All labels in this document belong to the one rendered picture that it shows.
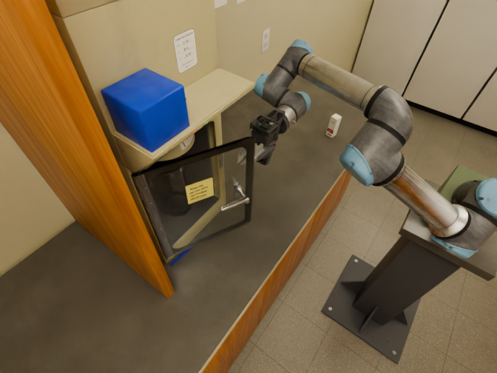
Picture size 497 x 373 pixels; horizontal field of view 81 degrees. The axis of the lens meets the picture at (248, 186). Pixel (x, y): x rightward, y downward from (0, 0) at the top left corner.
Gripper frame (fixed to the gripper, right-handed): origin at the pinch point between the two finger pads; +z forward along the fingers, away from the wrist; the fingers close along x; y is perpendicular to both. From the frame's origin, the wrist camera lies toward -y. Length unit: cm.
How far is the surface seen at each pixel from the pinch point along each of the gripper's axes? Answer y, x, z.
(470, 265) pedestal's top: -35, 74, -36
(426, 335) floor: -128, 99, -54
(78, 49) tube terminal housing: 38.6, -11.0, 26.7
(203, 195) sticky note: -4.1, -3.2, 13.3
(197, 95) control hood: 23.0, -6.5, 7.9
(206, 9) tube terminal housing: 36.5, -11.1, -2.2
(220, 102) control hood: 23.0, -0.8, 6.6
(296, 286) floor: -128, 22, -33
